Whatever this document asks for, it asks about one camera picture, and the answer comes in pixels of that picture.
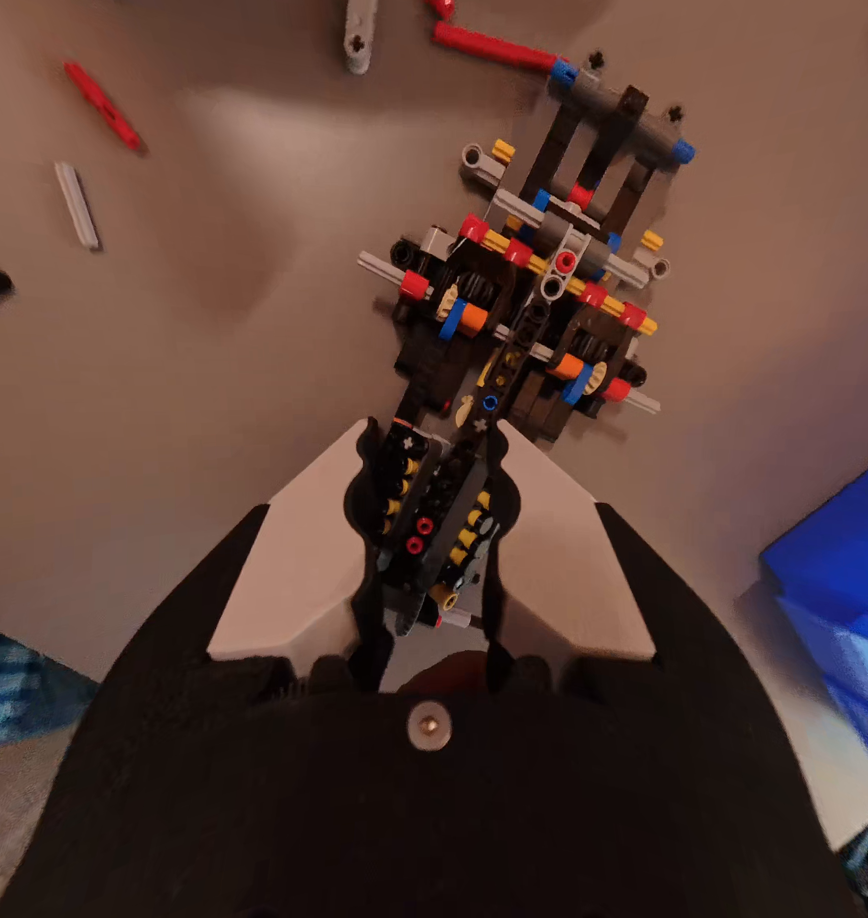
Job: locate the blue patterned cloth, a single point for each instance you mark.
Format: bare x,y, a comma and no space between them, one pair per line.
18,685

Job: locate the blue plastic bin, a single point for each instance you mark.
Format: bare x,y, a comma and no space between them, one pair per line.
835,595

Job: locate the black multicoloured lego chassis assembly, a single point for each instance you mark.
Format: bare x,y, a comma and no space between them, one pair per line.
527,308

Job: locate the light grey lego beam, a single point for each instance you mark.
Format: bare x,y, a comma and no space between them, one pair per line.
358,32

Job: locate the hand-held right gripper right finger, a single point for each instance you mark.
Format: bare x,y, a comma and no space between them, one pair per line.
570,559

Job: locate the light grey lego axle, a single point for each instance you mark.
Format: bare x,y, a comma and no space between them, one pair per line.
76,204

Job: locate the small red lego piece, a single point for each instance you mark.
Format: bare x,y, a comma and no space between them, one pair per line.
441,7

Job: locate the red lego beam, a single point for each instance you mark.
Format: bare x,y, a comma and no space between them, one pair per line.
104,106

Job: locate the long red lego axle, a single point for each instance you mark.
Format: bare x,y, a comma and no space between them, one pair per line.
495,46

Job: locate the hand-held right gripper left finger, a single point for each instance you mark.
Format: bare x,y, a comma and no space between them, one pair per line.
297,552

